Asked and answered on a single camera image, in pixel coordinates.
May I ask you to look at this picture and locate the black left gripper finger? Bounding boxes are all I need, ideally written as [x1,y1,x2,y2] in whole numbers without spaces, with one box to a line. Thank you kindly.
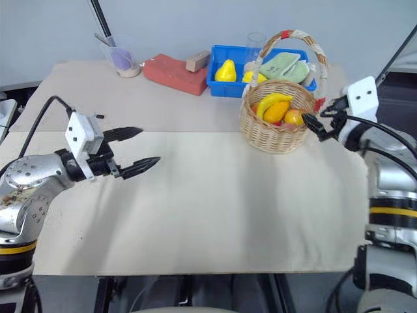
[103,126,144,144]
[117,156,162,181]

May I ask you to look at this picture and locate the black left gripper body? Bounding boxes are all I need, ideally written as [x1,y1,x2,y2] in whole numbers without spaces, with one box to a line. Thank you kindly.
[85,128,123,179]

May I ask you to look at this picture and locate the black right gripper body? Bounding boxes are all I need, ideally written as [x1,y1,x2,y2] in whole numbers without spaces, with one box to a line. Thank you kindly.
[321,96,349,142]

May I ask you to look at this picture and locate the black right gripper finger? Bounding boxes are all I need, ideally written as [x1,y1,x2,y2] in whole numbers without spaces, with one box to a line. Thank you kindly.
[319,103,340,119]
[301,112,328,143]

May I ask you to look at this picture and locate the red yellow apple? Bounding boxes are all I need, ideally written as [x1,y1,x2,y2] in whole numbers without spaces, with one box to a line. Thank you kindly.
[283,109,306,127]

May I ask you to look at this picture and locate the orange mango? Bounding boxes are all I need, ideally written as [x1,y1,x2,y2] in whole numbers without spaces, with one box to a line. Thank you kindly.
[263,100,291,125]

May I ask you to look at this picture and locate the yellow banana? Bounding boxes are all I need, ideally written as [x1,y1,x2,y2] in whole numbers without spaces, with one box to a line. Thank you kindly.
[255,93,295,120]

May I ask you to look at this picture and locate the green folded cloth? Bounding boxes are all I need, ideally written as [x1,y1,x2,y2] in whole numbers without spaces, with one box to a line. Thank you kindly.
[259,52,311,87]

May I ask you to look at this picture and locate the clear plastic measuring beaker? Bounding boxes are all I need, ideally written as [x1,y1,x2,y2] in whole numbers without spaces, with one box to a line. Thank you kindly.
[98,35,145,80]

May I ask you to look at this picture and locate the purple object in beaker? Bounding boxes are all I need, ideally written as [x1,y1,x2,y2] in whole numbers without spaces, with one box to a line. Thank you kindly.
[110,46,133,71]

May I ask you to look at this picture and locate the red brick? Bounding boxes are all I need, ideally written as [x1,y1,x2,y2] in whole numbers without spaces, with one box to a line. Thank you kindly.
[143,53,210,97]

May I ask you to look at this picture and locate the yellow lemon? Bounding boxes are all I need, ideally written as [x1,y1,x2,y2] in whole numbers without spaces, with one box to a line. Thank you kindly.
[241,70,268,84]

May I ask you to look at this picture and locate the grey laptop screen edge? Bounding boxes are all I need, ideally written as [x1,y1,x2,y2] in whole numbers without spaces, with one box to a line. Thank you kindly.
[373,22,417,89]

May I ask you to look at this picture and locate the blue plastic bin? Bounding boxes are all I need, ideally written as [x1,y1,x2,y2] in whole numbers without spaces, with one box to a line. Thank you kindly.
[207,44,318,98]

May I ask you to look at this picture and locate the clear glass cup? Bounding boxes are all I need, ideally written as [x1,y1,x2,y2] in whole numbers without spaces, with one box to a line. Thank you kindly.
[245,32,268,65]

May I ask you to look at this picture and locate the small wooden block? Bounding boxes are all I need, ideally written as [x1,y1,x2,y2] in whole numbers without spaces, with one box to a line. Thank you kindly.
[186,50,211,72]

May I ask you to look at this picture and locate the yellow pear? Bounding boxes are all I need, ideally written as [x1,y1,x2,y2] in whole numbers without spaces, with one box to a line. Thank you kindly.
[214,59,238,83]

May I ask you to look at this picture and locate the white device beside table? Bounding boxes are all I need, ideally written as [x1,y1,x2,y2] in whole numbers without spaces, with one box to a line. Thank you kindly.
[0,97,18,145]

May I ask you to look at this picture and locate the black ribbed rod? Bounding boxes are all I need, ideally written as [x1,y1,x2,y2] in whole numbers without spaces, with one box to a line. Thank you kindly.
[89,0,117,47]

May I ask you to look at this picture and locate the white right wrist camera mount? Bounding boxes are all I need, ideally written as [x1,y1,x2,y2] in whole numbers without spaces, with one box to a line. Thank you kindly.
[345,76,380,124]

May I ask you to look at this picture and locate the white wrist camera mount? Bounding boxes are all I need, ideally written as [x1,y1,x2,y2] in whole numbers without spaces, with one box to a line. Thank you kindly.
[345,76,380,124]
[64,111,106,181]

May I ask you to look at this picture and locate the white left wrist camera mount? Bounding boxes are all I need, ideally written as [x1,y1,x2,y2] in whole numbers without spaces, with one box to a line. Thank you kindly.
[64,111,106,181]

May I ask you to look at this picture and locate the wicker basket with handle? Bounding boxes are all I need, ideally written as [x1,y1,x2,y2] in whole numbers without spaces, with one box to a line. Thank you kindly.
[239,29,330,155]

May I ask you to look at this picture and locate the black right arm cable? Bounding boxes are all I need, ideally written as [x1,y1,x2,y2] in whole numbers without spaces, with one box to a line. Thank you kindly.
[344,114,417,183]

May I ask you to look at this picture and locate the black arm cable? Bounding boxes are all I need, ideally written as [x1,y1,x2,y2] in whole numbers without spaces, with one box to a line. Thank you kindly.
[344,114,417,183]
[18,95,78,158]

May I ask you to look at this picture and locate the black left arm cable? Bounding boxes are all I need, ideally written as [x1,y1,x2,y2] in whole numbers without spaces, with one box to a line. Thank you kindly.
[18,95,78,158]

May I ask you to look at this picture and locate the black table frame leg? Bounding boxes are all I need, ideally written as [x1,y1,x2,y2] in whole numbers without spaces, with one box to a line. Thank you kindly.
[96,275,119,313]

